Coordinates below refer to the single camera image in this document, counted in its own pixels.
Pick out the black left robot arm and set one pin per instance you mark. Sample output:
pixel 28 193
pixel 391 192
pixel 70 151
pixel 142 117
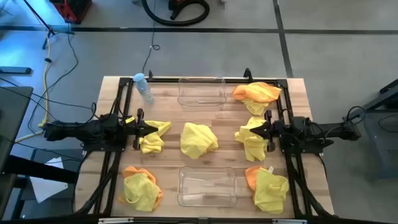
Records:
pixel 77 130

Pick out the clear plastic basket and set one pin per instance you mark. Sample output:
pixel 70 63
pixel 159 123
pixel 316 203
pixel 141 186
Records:
pixel 202 93

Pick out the orange microfiber towel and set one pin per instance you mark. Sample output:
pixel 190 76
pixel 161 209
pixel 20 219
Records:
pixel 250 179
pixel 258 91
pixel 136 170

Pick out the yellow textured towel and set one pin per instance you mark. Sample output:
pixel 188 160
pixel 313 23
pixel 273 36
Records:
pixel 206 186

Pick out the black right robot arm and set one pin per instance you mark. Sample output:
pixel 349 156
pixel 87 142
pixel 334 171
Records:
pixel 329 130

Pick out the white paper sheet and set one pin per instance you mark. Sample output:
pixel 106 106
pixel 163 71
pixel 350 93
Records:
pixel 46 186

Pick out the dark side desk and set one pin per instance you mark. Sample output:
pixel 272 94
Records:
pixel 12 124

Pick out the silver metal bracket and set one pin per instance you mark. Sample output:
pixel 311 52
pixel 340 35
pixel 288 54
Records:
pixel 289 221
pixel 115 220

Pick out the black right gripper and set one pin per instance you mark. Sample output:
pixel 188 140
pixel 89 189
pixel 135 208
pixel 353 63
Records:
pixel 270 143

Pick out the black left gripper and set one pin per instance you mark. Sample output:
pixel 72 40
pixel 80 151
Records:
pixel 139 140

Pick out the black tripod stand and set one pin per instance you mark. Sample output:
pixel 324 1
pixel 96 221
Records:
pixel 46 26

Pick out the black flat stand foot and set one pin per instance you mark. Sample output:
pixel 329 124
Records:
pixel 15 70

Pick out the yellow microfiber towel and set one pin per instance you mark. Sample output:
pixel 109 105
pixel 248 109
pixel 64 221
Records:
pixel 197 140
pixel 141 193
pixel 253 149
pixel 270 193
pixel 256 108
pixel 152 143

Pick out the red tool box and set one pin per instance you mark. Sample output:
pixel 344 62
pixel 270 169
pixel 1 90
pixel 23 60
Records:
pixel 73 11

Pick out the dark metal cart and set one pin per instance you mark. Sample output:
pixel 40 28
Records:
pixel 382 140

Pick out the clear water bottle blue cap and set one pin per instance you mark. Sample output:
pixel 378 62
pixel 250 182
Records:
pixel 144 90

